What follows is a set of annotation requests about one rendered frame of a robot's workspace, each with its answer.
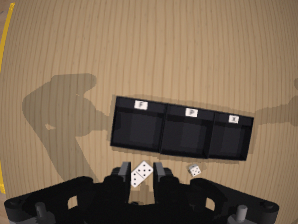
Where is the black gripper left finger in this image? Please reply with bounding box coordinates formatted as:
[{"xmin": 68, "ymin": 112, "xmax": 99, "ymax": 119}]
[{"xmin": 4, "ymin": 162, "xmax": 131, "ymax": 224}]

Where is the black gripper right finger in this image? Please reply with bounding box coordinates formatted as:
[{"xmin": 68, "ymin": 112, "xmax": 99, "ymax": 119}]
[{"xmin": 153, "ymin": 162, "xmax": 279, "ymax": 224}]

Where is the white domino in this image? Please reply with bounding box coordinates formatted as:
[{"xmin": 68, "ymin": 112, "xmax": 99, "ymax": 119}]
[{"xmin": 131, "ymin": 160, "xmax": 153, "ymax": 187}]

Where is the black three-compartment bin rack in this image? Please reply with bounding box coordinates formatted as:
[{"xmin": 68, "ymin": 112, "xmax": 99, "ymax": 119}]
[{"xmin": 110, "ymin": 96, "xmax": 254, "ymax": 161}]

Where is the grey die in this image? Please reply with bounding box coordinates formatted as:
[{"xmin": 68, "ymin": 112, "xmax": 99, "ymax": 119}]
[{"xmin": 189, "ymin": 164, "xmax": 201, "ymax": 176}]

